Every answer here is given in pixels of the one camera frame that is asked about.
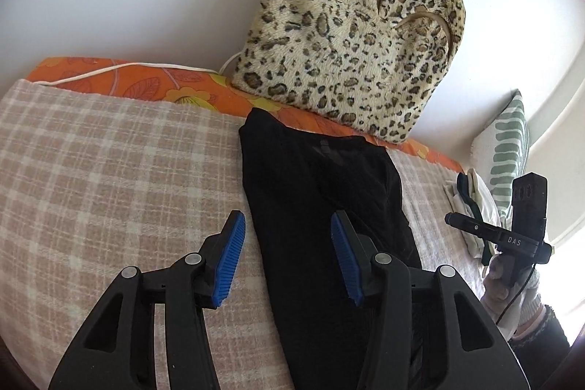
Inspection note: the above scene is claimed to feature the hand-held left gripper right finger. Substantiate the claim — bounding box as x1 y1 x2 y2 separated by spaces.
330 211 528 390

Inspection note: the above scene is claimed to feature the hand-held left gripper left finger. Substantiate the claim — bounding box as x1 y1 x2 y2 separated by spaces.
48 211 246 390

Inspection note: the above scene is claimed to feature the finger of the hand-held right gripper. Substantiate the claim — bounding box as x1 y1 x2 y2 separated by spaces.
445 212 555 265

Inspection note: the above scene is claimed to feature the black t-shirt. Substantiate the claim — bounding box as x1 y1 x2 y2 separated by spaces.
239 107 423 390

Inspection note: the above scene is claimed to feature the person's right forearm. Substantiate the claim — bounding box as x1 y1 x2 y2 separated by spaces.
508 302 573 372

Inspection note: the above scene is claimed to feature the person's right hand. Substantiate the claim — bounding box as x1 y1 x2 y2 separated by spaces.
483 253 541 342

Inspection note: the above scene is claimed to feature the white folded garment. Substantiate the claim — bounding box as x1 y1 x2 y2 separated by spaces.
443 171 506 267

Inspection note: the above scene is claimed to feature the dark blue folded garment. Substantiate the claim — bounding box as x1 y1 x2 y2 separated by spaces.
456 174 484 235

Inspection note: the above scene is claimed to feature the green striped pillow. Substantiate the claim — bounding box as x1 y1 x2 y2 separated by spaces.
471 91 532 218

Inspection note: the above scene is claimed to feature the beige checked blanket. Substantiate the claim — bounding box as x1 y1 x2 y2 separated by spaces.
0 78 497 390

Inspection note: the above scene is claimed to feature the orange floral bed sheet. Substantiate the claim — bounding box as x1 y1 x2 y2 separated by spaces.
25 56 466 174

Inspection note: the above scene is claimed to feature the leopard print cushion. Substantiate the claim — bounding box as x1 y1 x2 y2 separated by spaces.
230 0 468 145

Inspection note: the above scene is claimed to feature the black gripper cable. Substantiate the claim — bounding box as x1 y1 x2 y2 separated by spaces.
497 264 536 324

